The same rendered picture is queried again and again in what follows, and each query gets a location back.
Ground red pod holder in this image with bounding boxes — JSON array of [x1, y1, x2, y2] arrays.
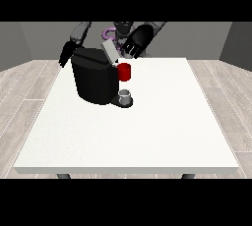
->
[[116, 62, 132, 83]]

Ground pale grey machine lid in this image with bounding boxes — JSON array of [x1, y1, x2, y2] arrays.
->
[[100, 38, 121, 65]]

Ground small grey cup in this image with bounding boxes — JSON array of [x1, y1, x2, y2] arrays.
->
[[118, 88, 133, 105]]

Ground black coffee machine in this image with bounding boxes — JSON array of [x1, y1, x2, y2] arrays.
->
[[70, 46, 134, 109]]

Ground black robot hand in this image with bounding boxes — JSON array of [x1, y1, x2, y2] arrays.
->
[[58, 40, 79, 69], [121, 24, 155, 60]]

